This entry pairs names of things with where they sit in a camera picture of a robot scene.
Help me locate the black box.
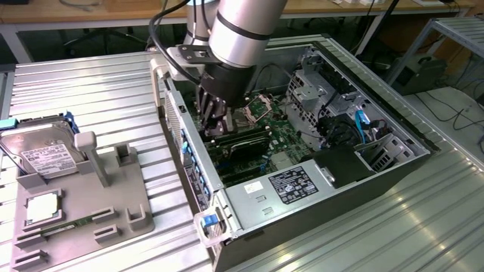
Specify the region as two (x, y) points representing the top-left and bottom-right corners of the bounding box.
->
(400, 56), (448, 96)

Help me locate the black internal cable bundle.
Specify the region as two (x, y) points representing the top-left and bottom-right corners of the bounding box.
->
(316, 113), (364, 150)

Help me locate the hard disk with blue caddy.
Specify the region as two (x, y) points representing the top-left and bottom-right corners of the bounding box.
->
(0, 111), (91, 182)

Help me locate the metal drive cage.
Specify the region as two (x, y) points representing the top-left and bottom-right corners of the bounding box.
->
(286, 67), (367, 116)

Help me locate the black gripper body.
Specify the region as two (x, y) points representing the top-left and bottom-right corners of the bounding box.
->
(199, 63), (260, 109)

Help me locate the open PC case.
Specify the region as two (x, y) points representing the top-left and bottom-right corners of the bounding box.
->
(150, 39), (443, 272)

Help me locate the blue flat data wire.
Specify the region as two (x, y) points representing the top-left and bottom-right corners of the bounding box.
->
(355, 109), (371, 146)

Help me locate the grey plastic parts rack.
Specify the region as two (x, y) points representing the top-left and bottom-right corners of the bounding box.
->
(11, 131), (156, 270)

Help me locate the silver chipset heatsink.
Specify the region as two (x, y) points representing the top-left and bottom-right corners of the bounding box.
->
(272, 155), (300, 168)

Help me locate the metal slat shelf frame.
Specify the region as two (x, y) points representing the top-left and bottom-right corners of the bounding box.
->
(386, 16), (484, 86)

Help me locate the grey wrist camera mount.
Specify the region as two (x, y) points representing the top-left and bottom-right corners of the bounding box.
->
(166, 44), (214, 82)

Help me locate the wooden desk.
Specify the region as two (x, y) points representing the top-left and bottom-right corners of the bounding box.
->
(0, 0), (478, 65)

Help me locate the green RAM stick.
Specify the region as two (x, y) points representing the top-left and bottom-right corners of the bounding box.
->
(22, 215), (96, 236)

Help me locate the graphics card with metal bracket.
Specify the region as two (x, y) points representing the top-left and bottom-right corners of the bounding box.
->
(214, 129), (272, 163)

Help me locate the grey cable on desk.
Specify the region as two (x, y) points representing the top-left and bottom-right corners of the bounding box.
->
(59, 0), (103, 12)

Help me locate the silver CPU chip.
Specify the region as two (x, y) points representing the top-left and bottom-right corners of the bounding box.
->
(26, 195), (62, 222)

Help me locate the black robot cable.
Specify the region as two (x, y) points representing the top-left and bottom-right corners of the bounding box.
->
(148, 0), (202, 83)

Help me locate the green motherboard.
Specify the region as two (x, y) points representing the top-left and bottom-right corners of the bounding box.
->
(188, 90), (316, 185)

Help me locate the metal disk bay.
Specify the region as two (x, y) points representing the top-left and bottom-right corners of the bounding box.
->
(355, 133), (432, 174)

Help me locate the metal CPU socket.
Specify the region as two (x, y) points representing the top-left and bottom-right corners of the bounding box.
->
(244, 95), (275, 122)

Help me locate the black plastic air shroud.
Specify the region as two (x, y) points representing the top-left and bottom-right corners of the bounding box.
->
(314, 148), (376, 190)

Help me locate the grey power supply unit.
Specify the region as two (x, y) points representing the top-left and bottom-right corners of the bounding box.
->
(224, 158), (336, 231)

